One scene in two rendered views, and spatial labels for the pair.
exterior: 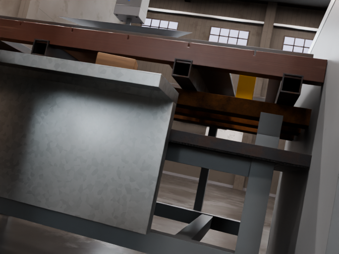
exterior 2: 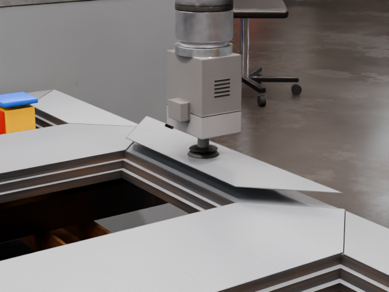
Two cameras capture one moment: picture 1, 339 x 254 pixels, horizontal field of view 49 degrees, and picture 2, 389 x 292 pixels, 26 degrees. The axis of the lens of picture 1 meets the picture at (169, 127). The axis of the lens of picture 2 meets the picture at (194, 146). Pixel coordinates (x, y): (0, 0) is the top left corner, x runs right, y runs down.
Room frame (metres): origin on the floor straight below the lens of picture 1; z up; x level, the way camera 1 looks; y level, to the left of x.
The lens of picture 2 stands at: (1.95, 0.90, 1.20)
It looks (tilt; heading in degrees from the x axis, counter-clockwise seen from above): 16 degrees down; 222
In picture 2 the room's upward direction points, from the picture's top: straight up
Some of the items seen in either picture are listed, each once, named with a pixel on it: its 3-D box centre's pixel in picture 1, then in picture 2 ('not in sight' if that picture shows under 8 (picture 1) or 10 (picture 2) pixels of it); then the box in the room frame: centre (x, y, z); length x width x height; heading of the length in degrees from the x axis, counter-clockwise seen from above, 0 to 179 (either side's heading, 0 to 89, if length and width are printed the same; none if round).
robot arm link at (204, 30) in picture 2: not in sight; (202, 26); (1.13, 0.19, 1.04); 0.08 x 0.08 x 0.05
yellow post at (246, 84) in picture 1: (246, 84); (17, 161); (1.14, -0.21, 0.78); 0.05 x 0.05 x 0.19; 76
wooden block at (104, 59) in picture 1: (116, 67); not in sight; (0.95, 0.17, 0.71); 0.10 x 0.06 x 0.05; 88
